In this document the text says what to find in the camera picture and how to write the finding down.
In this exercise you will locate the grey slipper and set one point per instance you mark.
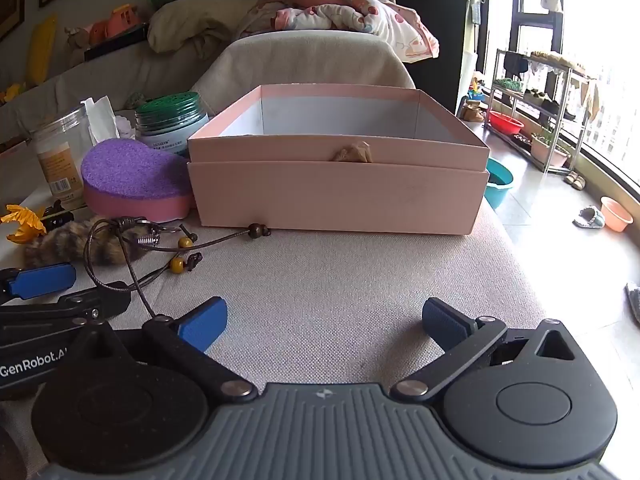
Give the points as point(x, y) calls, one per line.
point(590, 217)

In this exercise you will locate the pink orange toy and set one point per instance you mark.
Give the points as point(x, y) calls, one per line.
point(117, 22)

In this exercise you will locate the purple pink heart sponge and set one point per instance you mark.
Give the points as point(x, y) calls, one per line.
point(130, 175)

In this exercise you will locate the white embossed paper towel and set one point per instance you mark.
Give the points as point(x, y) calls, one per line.
point(125, 127)

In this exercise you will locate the pink cardboard box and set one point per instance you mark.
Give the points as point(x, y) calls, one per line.
point(340, 195)

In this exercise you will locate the teal plastic basin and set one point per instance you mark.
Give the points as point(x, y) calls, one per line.
point(500, 182)

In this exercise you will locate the orange plastic basin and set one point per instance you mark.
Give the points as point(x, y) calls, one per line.
point(616, 214)

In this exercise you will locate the cream pillow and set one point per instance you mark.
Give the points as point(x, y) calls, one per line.
point(195, 22)

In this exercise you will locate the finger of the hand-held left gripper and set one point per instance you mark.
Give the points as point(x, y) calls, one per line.
point(42, 280)
point(95, 300)

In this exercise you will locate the pink potted plant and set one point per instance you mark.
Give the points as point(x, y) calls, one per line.
point(547, 147)

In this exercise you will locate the white tissue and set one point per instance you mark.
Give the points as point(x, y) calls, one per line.
point(100, 120)

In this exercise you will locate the small tan object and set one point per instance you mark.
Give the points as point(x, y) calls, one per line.
point(352, 152)

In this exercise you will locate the black flat box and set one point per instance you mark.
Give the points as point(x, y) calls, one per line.
point(115, 46)

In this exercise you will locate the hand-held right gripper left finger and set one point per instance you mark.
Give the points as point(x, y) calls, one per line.
point(205, 321)

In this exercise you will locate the pink floral quilt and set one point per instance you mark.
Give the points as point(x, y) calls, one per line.
point(345, 15)

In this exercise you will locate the black clip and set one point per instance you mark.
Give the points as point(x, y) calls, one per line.
point(57, 214)

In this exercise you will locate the green lid jar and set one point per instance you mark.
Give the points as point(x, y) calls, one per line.
point(170, 125)

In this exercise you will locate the yellow soft toy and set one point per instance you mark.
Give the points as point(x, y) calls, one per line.
point(25, 220)

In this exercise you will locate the red plastic basin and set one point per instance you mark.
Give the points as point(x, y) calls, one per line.
point(505, 122)

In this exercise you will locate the pair of beige slippers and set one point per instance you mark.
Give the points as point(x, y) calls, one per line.
point(576, 180)

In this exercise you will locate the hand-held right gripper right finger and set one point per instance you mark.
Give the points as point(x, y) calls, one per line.
point(444, 321)

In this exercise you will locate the clear plastic jar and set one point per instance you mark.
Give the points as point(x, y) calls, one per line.
point(57, 155)

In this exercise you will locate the metal shoe rack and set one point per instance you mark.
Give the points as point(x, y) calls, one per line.
point(550, 105)

